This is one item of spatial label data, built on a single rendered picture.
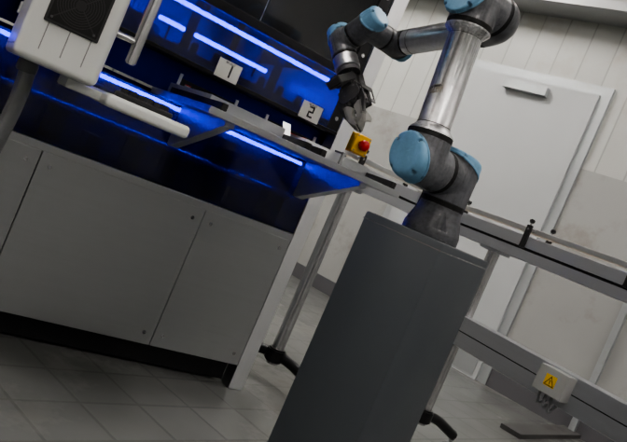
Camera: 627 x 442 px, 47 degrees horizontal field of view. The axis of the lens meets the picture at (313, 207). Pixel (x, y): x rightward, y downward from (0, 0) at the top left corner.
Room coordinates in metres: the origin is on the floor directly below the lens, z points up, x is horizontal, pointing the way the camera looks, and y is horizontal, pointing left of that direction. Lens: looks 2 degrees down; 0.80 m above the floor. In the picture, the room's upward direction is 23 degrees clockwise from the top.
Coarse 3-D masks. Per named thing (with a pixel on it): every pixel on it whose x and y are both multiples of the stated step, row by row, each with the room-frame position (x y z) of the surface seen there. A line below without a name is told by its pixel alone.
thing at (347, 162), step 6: (300, 138) 2.23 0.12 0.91; (312, 144) 2.21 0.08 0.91; (330, 150) 2.25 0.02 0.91; (330, 156) 2.26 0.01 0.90; (336, 156) 2.27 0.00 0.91; (336, 162) 2.28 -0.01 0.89; (342, 162) 2.29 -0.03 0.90; (348, 162) 2.30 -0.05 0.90; (354, 162) 2.31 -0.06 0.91; (348, 168) 2.30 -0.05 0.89; (354, 168) 2.32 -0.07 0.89; (360, 168) 2.33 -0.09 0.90; (366, 168) 2.34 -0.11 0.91
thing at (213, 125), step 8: (184, 112) 2.22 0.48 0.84; (192, 112) 2.17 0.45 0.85; (200, 112) 2.13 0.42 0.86; (176, 120) 2.24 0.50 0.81; (184, 120) 2.20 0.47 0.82; (192, 120) 2.15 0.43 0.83; (200, 120) 2.10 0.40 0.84; (208, 120) 2.06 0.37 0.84; (216, 120) 2.01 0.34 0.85; (192, 128) 2.13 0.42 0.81; (200, 128) 2.09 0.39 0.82; (208, 128) 2.04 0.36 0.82; (216, 128) 2.00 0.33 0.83; (224, 128) 1.98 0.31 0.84; (232, 128) 1.98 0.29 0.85; (176, 136) 2.20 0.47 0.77; (192, 136) 2.11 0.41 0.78; (200, 136) 2.09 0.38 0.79; (208, 136) 2.08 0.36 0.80; (168, 144) 2.23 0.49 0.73; (176, 144) 2.20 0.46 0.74; (184, 144) 2.19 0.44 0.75
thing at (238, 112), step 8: (176, 88) 2.24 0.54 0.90; (184, 88) 2.19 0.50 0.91; (208, 96) 2.02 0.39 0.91; (232, 104) 2.05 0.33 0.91; (232, 112) 2.06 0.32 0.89; (240, 112) 2.07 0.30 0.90; (248, 112) 2.08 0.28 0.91; (248, 120) 2.09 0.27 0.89; (256, 120) 2.10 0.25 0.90; (264, 120) 2.11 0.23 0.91; (264, 128) 2.12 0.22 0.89; (272, 128) 2.13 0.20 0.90; (280, 128) 2.15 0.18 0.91; (280, 136) 2.15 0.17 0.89
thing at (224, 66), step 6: (222, 60) 2.28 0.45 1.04; (216, 66) 2.28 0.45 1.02; (222, 66) 2.28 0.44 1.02; (228, 66) 2.29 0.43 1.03; (234, 66) 2.31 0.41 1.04; (240, 66) 2.32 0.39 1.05; (216, 72) 2.28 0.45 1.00; (222, 72) 2.29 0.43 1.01; (228, 72) 2.30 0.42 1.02; (234, 72) 2.31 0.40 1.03; (240, 72) 2.32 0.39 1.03; (222, 78) 2.29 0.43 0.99; (228, 78) 2.30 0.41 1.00; (234, 78) 2.32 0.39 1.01; (234, 84) 2.32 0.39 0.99
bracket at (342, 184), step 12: (312, 168) 2.48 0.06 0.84; (324, 168) 2.43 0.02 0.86; (300, 180) 2.51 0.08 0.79; (312, 180) 2.46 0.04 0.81; (324, 180) 2.40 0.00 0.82; (336, 180) 2.35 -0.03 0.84; (348, 180) 2.30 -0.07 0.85; (300, 192) 2.49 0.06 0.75; (312, 192) 2.43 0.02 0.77; (324, 192) 2.39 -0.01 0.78; (336, 192) 2.36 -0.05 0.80
